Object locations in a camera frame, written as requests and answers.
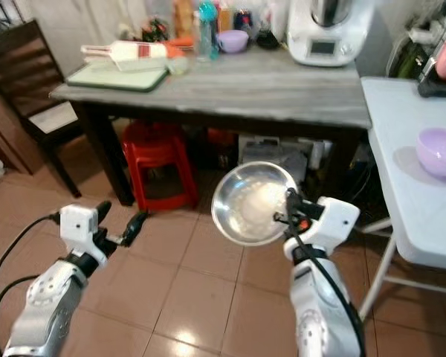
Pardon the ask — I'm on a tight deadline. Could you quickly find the steel bowl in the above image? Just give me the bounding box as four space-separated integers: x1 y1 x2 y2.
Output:
210 161 300 248

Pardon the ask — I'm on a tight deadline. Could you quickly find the grey box under table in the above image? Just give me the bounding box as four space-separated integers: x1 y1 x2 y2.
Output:
237 133 326 184

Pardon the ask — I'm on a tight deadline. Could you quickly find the red plastic stool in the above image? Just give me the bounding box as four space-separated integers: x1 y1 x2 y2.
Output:
122 120 198 212

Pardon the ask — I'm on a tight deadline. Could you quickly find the white folding table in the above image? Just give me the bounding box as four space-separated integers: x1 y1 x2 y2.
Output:
358 76 446 322

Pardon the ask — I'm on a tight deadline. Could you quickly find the grey wooden dark-legged table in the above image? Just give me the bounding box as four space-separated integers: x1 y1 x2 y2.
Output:
49 48 373 210

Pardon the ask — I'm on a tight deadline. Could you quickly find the green rimmed cutting board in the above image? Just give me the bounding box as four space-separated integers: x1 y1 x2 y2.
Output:
65 62 169 94

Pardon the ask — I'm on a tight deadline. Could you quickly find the purple plastic bowl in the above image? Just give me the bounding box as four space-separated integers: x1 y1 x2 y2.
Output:
216 29 251 54
416 126 446 180

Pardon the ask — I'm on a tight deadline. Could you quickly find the white red food pack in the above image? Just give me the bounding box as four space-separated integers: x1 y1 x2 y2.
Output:
80 40 169 73

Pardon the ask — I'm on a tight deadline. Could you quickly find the small pale cup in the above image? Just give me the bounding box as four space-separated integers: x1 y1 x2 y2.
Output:
166 55 190 77

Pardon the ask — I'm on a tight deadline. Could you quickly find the dark chair white cushion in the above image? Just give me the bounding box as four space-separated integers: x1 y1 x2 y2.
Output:
0 19 84 199

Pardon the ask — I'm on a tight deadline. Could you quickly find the white kitchen food processor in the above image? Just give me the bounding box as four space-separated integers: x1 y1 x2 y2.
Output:
286 0 377 68

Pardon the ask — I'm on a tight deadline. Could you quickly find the dark green bag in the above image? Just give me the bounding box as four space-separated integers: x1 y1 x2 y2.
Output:
386 33 436 80

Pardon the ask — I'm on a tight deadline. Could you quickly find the black tray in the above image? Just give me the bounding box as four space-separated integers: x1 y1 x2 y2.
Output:
417 70 446 100

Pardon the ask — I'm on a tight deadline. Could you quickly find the orange plastic item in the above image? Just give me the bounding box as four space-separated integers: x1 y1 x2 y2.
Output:
163 36 191 60

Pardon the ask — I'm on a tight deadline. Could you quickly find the teal water bottle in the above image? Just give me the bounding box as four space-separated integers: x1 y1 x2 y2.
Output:
196 1 219 62

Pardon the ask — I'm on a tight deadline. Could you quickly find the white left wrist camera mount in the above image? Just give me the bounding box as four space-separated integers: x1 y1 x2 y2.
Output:
61 203 106 262

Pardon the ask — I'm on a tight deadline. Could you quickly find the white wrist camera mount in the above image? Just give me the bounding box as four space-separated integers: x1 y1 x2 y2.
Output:
308 195 361 258
61 203 106 262

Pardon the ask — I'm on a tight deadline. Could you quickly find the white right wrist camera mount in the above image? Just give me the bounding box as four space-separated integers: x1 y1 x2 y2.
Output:
308 195 361 258

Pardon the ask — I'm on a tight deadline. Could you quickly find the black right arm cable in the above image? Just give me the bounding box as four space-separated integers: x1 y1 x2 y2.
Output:
285 222 366 357

